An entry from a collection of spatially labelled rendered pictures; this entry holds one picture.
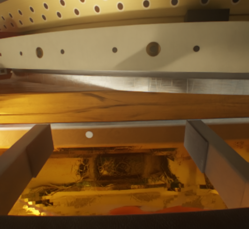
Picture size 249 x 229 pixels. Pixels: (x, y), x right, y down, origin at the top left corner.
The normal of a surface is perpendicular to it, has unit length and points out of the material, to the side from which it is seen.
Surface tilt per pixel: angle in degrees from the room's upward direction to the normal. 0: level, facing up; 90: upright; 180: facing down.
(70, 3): 61
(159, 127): 90
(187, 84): 90
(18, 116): 90
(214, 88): 90
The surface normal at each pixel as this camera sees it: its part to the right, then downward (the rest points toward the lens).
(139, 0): -0.26, 0.71
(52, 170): 0.01, -0.36
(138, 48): -0.30, 0.29
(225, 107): 0.02, 0.29
